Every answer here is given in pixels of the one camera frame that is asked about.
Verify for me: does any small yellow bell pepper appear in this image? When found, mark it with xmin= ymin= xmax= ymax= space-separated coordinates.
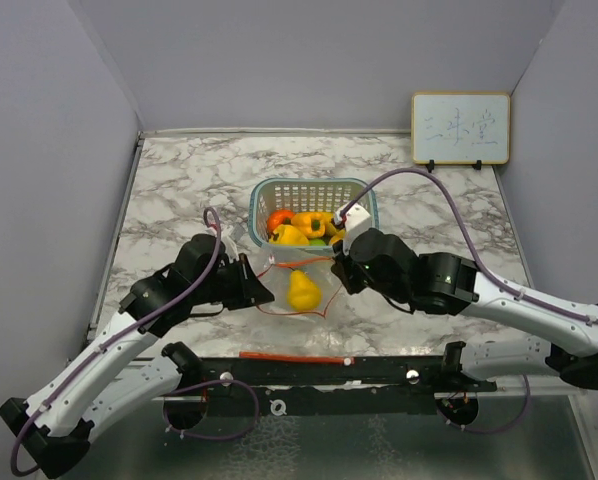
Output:
xmin=291 ymin=212 xmax=338 ymax=239

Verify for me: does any green lime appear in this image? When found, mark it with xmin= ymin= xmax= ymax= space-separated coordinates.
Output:
xmin=309 ymin=238 xmax=327 ymax=247

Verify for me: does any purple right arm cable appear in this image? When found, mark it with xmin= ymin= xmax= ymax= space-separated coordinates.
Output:
xmin=334 ymin=167 xmax=598 ymax=331

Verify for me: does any light blue plastic basket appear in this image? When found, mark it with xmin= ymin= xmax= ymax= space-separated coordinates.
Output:
xmin=248 ymin=178 xmax=367 ymax=248

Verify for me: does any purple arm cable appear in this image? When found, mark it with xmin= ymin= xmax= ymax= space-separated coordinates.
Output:
xmin=9 ymin=207 xmax=225 ymax=477
xmin=334 ymin=167 xmax=598 ymax=331

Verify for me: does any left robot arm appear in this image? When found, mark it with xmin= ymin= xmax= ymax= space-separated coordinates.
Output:
xmin=0 ymin=234 xmax=274 ymax=479

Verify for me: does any yellow pear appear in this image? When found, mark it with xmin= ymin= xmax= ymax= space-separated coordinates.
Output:
xmin=286 ymin=270 xmax=322 ymax=312

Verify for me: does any orange yellow peach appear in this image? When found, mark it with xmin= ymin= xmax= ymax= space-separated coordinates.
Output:
xmin=328 ymin=229 xmax=346 ymax=246

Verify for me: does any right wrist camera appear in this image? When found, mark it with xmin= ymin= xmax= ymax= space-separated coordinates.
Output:
xmin=333 ymin=204 xmax=373 ymax=255

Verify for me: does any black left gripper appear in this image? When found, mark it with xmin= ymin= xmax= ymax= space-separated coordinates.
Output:
xmin=192 ymin=253 xmax=275 ymax=311

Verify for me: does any clear zip top bag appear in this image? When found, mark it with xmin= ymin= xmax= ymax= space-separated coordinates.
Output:
xmin=238 ymin=247 xmax=354 ymax=367

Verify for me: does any large yellow bell pepper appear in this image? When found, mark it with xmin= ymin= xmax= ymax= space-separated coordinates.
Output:
xmin=269 ymin=224 xmax=310 ymax=246

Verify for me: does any black mounting rail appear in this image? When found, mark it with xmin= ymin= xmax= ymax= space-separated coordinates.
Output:
xmin=165 ymin=355 xmax=496 ymax=417

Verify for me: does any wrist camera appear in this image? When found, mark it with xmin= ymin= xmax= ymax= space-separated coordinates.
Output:
xmin=333 ymin=204 xmax=373 ymax=255
xmin=221 ymin=227 xmax=243 ymax=261

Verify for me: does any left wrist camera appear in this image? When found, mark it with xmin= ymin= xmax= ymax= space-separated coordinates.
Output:
xmin=221 ymin=227 xmax=243 ymax=261

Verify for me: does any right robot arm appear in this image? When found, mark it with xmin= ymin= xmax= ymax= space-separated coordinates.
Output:
xmin=332 ymin=228 xmax=598 ymax=391

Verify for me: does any small whiteboard with stand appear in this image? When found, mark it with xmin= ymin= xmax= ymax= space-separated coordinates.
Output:
xmin=411 ymin=92 xmax=511 ymax=171

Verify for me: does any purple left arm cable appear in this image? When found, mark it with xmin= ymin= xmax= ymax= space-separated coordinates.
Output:
xmin=9 ymin=207 xmax=225 ymax=477

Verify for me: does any orange tomato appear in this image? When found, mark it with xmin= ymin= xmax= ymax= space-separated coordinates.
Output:
xmin=266 ymin=209 xmax=295 ymax=233

